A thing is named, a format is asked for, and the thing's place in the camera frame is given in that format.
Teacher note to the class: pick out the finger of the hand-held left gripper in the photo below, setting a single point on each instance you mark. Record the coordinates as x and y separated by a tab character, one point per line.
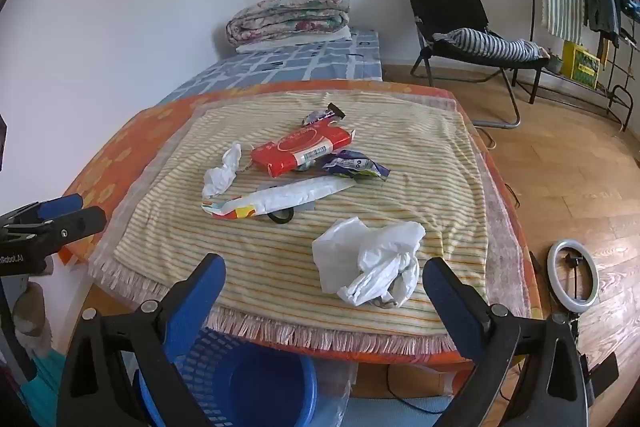
60	206
75	227

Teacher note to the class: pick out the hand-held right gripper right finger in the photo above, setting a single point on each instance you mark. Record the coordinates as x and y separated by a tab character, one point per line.
450	302

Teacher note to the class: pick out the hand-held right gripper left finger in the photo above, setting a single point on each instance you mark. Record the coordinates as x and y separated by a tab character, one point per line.
200	297

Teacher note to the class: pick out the red wet wipes pack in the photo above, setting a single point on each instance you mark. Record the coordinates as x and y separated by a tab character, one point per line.
295	147

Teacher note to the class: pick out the person's left hand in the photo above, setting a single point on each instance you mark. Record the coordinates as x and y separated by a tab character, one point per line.
31	307

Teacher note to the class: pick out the blue plastic basket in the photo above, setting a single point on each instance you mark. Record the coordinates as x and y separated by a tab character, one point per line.
200	357

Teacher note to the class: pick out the orange floral blanket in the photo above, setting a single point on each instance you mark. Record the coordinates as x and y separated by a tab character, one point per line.
115	147

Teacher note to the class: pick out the crumpled white plastic bag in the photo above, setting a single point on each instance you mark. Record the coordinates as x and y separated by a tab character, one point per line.
350	252

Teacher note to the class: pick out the blue plastic basin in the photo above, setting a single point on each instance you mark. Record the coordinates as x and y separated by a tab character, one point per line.
270	387

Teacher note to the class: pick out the crumpled white tissue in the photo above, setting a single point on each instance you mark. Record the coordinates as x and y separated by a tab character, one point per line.
220	177

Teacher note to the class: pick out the long white plastic wrapper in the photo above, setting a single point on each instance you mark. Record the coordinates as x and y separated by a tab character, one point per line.
295	194

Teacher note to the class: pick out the yellow striped fringed towel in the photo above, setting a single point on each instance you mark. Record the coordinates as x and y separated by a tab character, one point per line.
425	157

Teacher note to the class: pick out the purple snack wrapper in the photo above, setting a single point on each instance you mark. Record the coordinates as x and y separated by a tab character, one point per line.
352	164

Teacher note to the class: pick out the black stand base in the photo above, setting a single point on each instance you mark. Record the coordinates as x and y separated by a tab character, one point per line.
602	374

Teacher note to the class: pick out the chocolate bar wrapper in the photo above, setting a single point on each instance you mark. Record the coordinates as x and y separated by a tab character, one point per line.
322	114

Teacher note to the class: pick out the blue checked bed sheet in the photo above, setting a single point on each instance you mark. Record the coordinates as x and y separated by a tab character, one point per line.
300	64

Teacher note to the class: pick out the striped cloth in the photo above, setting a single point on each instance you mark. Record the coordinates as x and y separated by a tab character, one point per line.
485	42

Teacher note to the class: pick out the black metal drying rack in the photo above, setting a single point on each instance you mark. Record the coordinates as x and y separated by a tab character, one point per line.
612	92

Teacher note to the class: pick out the yellow box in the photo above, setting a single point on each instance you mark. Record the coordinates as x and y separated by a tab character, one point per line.
580	62

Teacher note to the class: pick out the folded floral quilt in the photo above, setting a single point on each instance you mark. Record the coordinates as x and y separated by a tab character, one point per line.
290	14

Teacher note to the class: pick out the black folding chair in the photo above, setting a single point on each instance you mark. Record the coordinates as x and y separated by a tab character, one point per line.
445	2

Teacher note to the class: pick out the hanging dark garment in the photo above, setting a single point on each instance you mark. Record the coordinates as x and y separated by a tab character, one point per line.
597	2

